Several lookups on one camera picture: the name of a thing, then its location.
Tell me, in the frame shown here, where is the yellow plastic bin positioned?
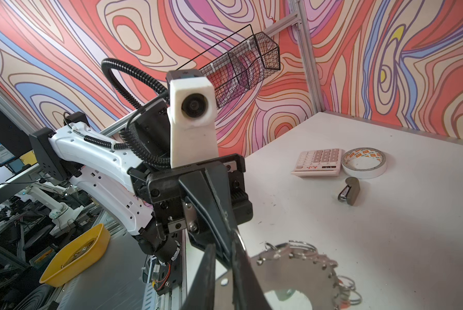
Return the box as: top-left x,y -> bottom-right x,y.
39,223 -> 111,288

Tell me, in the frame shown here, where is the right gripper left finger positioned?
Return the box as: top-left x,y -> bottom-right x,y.
181,244 -> 216,310

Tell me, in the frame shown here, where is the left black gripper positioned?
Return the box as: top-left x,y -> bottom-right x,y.
128,154 -> 253,267

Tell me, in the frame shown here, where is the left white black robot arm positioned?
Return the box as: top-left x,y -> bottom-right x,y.
30,58 -> 252,266

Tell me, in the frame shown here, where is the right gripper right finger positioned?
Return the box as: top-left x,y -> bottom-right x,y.
231,230 -> 271,309

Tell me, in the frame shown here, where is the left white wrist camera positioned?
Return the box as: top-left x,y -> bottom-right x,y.
166,69 -> 218,169

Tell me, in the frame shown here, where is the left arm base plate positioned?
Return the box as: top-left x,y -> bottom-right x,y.
142,232 -> 184,296

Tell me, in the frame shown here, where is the small grey stapler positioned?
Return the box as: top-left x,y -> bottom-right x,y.
337,177 -> 360,206

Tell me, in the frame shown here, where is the metal disc key ring holder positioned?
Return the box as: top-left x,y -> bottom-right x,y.
214,240 -> 363,309

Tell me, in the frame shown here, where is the black wire basket left wall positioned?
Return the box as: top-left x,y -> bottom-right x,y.
199,32 -> 280,109

